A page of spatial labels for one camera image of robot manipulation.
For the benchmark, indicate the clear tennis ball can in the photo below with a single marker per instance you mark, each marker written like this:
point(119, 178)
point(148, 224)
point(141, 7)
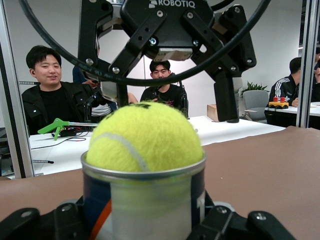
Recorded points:
point(150, 212)

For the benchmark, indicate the seated man black t-shirt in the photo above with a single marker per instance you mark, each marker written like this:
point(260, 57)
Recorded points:
point(172, 96)

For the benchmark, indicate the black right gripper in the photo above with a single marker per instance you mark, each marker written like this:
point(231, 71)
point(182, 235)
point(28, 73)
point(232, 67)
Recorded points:
point(172, 27)

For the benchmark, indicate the black electronics board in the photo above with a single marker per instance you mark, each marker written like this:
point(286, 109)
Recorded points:
point(67, 132)

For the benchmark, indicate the man in black jacket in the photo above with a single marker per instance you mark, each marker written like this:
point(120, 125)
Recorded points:
point(50, 100)

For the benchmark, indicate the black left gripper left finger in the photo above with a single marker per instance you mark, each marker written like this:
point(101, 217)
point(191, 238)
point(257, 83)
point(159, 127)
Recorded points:
point(67, 220)

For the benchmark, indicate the aluminium frame post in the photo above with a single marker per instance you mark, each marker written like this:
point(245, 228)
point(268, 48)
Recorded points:
point(307, 75)
point(15, 112)

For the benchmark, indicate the small white side table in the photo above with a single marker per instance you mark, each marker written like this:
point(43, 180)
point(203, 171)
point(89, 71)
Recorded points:
point(290, 111)

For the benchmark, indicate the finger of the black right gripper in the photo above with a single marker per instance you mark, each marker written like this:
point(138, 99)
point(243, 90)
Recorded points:
point(225, 100)
point(87, 37)

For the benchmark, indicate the tennis ball Wilson print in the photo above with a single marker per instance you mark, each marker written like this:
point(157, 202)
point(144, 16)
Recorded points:
point(150, 137)

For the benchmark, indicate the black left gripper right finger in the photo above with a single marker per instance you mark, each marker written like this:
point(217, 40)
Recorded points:
point(225, 225)

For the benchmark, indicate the light wooden box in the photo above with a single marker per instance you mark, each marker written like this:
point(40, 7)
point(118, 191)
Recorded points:
point(212, 112)

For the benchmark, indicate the grey office chair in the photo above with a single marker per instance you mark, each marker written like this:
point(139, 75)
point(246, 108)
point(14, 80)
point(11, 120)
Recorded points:
point(255, 100)

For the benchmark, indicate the person in striped track jacket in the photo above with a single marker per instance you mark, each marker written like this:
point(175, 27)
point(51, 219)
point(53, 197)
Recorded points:
point(282, 90)

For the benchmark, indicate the long white table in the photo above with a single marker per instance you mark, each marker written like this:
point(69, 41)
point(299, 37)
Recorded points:
point(225, 130)

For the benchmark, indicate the yellow emergency stop box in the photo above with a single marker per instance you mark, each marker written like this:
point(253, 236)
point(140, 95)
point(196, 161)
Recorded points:
point(278, 104)

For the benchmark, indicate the green potted plant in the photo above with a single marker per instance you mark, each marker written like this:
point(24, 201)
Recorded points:
point(253, 86)

